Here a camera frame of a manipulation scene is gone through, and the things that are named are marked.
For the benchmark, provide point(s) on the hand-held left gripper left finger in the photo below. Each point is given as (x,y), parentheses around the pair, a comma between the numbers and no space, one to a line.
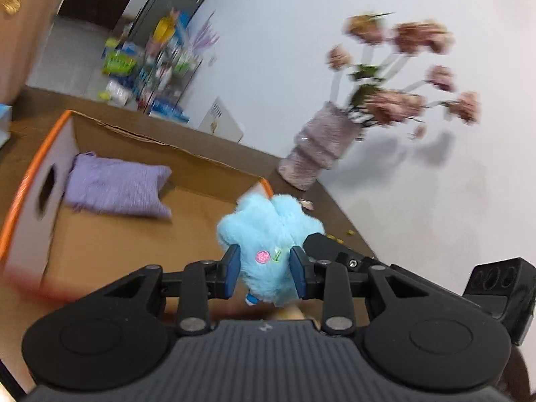
(233,270)

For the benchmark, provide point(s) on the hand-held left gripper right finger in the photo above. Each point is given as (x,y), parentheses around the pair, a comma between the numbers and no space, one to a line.
(297,272)

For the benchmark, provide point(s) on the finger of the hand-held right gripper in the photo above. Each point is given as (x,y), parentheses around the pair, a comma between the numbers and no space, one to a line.
(328,247)

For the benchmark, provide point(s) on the light blue plush toy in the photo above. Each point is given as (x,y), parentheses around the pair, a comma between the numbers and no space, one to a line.
(268,226)

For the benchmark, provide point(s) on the cardboard box with orange rim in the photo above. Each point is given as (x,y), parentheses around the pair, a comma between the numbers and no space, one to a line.
(197,213)

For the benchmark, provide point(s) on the purple knitted cloth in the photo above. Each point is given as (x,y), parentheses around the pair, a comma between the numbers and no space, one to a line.
(117,186)

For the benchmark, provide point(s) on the scattered yellow crumbs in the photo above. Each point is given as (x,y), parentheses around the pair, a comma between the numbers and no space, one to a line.
(337,238)

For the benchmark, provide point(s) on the small wrapped candy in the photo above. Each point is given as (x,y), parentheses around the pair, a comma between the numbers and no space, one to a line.
(307,204)

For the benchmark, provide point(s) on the pale purple ribbed vase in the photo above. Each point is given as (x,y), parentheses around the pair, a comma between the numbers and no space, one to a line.
(320,146)

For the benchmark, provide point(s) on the pink artificial flowers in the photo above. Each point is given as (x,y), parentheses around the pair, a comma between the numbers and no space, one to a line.
(393,104)

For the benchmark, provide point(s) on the cluttered storage rack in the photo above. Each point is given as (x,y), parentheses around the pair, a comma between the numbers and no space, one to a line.
(163,63)

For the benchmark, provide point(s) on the blue and white tissue box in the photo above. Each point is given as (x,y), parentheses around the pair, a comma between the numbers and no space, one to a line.
(4,123)

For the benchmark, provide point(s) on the pink ribbed suitcase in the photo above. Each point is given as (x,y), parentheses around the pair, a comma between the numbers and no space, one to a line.
(25,33)

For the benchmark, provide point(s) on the white wall vent box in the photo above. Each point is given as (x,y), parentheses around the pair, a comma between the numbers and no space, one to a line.
(222,121)

